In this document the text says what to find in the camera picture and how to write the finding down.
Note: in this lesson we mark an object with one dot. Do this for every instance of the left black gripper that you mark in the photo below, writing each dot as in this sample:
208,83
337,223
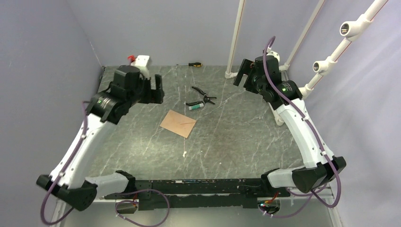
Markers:
152,95

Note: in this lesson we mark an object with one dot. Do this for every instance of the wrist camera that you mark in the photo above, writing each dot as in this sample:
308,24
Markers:
139,61
273,54

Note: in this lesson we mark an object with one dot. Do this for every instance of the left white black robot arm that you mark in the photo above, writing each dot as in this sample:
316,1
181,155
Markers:
69,180

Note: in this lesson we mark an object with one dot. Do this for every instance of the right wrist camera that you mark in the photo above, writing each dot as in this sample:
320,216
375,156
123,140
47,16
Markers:
273,54

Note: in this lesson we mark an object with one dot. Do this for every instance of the green white glue stick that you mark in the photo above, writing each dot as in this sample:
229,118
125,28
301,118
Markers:
197,106

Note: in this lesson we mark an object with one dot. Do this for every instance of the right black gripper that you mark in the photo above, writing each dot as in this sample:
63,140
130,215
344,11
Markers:
248,67

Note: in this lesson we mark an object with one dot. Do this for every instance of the yellow black screwdriver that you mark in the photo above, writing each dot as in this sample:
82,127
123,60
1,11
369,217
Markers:
191,64

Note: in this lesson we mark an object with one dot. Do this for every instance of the brown paper envelope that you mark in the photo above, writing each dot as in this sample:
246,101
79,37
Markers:
178,123

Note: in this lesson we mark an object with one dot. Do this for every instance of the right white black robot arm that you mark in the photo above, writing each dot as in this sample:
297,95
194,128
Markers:
319,163

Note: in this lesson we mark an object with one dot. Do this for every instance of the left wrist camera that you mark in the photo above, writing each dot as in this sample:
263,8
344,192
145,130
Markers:
139,61

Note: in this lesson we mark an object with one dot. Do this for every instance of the white PVC pipe frame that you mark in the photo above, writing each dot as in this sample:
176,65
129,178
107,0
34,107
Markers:
357,93

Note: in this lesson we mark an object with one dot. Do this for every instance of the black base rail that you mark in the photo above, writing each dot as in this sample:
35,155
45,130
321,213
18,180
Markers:
197,193

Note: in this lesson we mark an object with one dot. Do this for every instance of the aluminium frame rail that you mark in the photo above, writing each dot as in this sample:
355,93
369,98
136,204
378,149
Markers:
275,213

